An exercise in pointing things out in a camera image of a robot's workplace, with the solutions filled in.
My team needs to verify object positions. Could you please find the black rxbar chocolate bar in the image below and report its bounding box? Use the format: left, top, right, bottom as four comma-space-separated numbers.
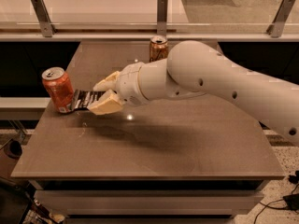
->
71, 90, 104, 111

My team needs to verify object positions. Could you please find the dark round stool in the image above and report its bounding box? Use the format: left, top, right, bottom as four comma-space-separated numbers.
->
4, 140, 22, 160

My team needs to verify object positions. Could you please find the black power adapter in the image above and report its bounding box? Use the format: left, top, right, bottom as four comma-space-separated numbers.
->
283, 194, 299, 211

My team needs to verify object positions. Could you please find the middle metal railing bracket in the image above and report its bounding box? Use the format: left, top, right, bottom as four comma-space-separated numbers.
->
157, 0, 168, 36

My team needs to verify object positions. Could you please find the right metal railing bracket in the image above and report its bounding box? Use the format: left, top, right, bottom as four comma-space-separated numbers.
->
266, 0, 296, 38

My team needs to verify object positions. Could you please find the red coke can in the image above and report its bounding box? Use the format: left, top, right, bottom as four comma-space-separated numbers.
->
42, 67, 74, 114

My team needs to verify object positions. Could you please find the gold patterned soda can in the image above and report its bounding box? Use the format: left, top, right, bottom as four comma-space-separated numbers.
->
149, 35, 168, 62

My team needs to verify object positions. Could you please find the left metal railing bracket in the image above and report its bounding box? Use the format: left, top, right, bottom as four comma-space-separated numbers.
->
31, 0, 56, 37

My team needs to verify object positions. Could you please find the black cable on floor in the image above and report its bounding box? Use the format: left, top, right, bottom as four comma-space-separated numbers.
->
252, 184, 299, 224

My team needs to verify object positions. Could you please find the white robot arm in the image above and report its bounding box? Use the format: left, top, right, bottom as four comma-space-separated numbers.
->
88, 41, 299, 146

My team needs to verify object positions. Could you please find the metal railing bracket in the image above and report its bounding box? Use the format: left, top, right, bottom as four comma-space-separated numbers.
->
157, 0, 168, 36
266, 0, 296, 38
31, 0, 56, 37

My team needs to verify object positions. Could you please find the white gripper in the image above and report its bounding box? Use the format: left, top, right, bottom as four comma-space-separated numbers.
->
87, 63, 150, 115

